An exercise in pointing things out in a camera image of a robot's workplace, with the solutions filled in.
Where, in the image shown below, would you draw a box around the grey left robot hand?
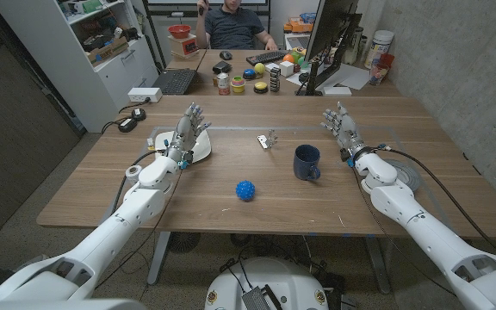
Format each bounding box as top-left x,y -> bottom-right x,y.
164,102 -> 213,167

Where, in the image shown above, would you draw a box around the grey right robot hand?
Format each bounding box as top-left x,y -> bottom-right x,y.
320,101 -> 368,157

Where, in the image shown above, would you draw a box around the blue spiky stress ball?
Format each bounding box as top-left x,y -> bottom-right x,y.
235,180 -> 257,202

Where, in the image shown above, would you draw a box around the white paper plate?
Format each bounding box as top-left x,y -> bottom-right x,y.
154,128 -> 213,164

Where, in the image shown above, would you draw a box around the small flat white box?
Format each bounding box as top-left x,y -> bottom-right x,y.
322,85 -> 353,96

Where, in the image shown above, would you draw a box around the white paper sheets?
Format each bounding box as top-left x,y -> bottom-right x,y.
286,63 -> 372,91

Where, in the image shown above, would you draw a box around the dark blue mug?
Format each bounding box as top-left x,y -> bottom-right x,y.
292,144 -> 322,182

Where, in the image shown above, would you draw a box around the black laptop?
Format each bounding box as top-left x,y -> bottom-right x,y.
151,48 -> 208,96

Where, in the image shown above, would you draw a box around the red white can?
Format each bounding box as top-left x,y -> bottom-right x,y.
216,71 -> 231,96

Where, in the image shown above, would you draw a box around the black pouch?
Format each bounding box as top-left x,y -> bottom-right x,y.
212,60 -> 233,75

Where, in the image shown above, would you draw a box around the black white cube stack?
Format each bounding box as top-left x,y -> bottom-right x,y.
269,66 -> 282,93

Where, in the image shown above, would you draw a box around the white canister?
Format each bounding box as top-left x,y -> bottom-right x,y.
363,29 -> 395,70

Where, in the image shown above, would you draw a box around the white box red print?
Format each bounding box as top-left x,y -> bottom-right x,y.
168,34 -> 201,60

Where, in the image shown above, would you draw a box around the black round floor fan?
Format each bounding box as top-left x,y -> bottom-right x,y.
168,232 -> 202,254

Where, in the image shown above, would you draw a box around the black computer monitor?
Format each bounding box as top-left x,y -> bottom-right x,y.
295,0 -> 363,96

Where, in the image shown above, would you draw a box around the red bowl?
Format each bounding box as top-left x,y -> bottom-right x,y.
167,24 -> 192,40

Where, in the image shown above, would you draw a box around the black keyboard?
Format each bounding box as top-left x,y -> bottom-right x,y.
245,49 -> 290,66

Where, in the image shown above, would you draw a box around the orange toy crate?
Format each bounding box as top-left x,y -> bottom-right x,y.
282,15 -> 316,34

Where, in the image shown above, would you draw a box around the cardboard box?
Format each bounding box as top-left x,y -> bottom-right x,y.
86,36 -> 130,66

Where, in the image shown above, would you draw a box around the seated person dark polo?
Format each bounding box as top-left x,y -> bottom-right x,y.
195,0 -> 279,52

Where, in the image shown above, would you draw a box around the grey table leg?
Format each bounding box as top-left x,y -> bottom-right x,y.
146,231 -> 172,286
363,235 -> 392,295

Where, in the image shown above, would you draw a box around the white shelf cabinet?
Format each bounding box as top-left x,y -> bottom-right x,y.
0,0 -> 159,133

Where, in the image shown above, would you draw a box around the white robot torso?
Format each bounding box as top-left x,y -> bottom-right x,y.
204,257 -> 330,310

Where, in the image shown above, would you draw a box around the grey duct tape roll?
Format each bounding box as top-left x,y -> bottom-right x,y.
383,158 -> 424,193

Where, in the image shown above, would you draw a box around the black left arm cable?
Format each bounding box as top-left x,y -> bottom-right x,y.
109,149 -> 159,215

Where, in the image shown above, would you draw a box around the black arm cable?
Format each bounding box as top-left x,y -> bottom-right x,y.
109,149 -> 159,215
376,144 -> 496,262

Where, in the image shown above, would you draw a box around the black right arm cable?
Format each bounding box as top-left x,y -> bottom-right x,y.
376,144 -> 496,262

